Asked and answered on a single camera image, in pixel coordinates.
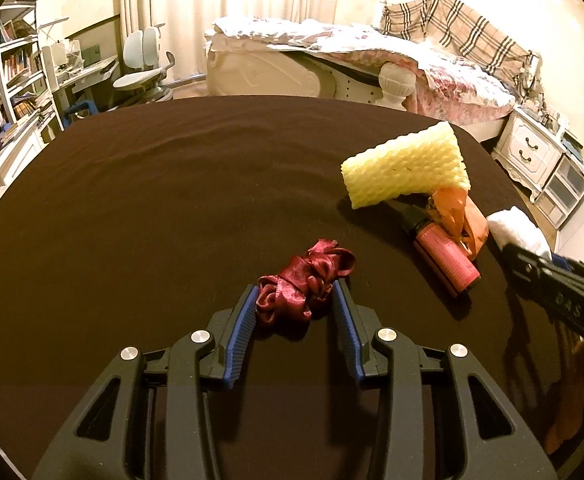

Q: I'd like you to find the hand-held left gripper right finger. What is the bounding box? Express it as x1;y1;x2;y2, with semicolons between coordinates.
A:
331;280;558;480

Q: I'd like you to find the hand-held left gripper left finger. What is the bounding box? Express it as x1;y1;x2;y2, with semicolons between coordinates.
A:
32;282;260;480

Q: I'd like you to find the white plastic bag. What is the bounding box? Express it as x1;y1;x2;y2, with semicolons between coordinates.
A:
486;206;553;261

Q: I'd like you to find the dark red satin scrunchie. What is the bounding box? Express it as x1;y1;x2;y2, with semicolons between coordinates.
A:
256;239;357;328

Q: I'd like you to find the red bottle with black cap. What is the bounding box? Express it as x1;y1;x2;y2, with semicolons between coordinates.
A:
399;205;482;300

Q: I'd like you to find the orange plastic bag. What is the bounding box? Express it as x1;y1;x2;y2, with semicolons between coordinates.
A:
424;186;490;261

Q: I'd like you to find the yellow foam fruit net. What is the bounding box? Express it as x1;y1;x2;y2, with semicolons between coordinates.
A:
341;121;472;210

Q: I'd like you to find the clear plastic drawer unit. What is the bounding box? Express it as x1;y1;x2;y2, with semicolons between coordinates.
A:
534;152;584;228

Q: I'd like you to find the white nightstand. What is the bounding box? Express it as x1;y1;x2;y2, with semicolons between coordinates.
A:
491;107;570;201

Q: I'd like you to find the pile of nightstand items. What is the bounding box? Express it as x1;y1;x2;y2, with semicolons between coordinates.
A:
514;52;584;146

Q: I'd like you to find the table with brown cloth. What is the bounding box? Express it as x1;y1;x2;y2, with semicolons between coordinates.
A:
0;95;584;480

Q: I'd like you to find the floral duvet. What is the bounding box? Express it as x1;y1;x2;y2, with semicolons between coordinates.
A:
212;15;515;126

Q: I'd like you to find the beige plaid blanket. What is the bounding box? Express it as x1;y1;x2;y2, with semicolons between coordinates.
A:
381;0;543;88

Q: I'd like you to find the bed with floral quilt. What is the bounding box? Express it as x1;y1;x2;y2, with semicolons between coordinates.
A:
206;35;515;143

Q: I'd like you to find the grey office chair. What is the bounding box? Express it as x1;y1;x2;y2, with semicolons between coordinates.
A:
112;25;177;106

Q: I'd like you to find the white study desk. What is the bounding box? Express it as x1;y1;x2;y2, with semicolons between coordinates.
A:
42;37;120;121

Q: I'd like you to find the white bookshelf with books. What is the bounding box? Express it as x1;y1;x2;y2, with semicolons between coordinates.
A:
0;0;65;221

